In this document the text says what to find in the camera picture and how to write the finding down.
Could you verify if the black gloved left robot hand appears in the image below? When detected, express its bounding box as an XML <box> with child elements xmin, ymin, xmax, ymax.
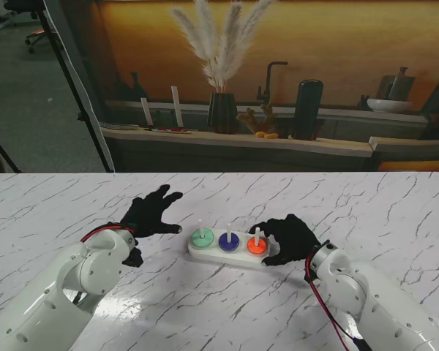
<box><xmin>119</xmin><ymin>184</ymin><xmax>184</xmax><ymax>238</ymax></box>

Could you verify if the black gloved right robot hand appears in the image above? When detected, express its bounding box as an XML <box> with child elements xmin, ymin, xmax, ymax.
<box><xmin>248</xmin><ymin>214</ymin><xmax>323</xmax><ymax>268</ymax></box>

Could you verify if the small orange ring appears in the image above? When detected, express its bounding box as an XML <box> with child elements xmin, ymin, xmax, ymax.
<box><xmin>247</xmin><ymin>237</ymin><xmax>268</xmax><ymax>256</ymax></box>

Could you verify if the large green ring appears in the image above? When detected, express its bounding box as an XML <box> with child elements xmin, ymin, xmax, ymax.
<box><xmin>190</xmin><ymin>229</ymin><xmax>215</xmax><ymax>248</ymax></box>

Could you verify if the medium purple ring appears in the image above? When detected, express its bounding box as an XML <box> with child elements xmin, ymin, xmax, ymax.
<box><xmin>218</xmin><ymin>232</ymin><xmax>241</xmax><ymax>252</ymax></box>

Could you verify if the white Hanoi base with rods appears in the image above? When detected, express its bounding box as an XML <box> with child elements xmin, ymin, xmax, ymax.
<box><xmin>187</xmin><ymin>218</ymin><xmax>275</xmax><ymax>270</ymax></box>

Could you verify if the black backdrop stand pole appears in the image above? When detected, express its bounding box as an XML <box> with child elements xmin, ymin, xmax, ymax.
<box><xmin>32</xmin><ymin>0</ymin><xmax>115</xmax><ymax>173</ymax></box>

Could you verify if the black stand leg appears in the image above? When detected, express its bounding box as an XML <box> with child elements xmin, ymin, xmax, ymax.
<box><xmin>0</xmin><ymin>124</ymin><xmax>22</xmax><ymax>173</ymax></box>

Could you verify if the printed kitchen backdrop banner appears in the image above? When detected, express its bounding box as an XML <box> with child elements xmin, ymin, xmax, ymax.
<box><xmin>36</xmin><ymin>0</ymin><xmax>439</xmax><ymax>173</ymax></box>

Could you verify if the black office chair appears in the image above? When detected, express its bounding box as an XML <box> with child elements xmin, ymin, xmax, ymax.
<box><xmin>2</xmin><ymin>0</ymin><xmax>50</xmax><ymax>54</ymax></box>

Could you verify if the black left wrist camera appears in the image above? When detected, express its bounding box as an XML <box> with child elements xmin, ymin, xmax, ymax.
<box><xmin>122</xmin><ymin>246</ymin><xmax>144</xmax><ymax>268</ymax></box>

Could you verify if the red cable on left arm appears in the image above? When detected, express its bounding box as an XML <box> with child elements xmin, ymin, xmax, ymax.
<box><xmin>79</xmin><ymin>225</ymin><xmax>136</xmax><ymax>244</ymax></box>

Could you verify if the red cable on arm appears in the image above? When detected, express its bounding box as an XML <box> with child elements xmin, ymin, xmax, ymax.
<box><xmin>79</xmin><ymin>225</ymin><xmax>136</xmax><ymax>244</ymax></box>
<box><xmin>304</xmin><ymin>252</ymin><xmax>370</xmax><ymax>351</ymax></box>

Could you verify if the red cable on right arm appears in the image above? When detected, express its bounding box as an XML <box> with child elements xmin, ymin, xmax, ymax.
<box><xmin>304</xmin><ymin>252</ymin><xmax>370</xmax><ymax>351</ymax></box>

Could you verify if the white desk frame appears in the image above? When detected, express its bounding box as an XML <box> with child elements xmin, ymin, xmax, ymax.
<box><xmin>0</xmin><ymin>0</ymin><xmax>18</xmax><ymax>37</ymax></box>

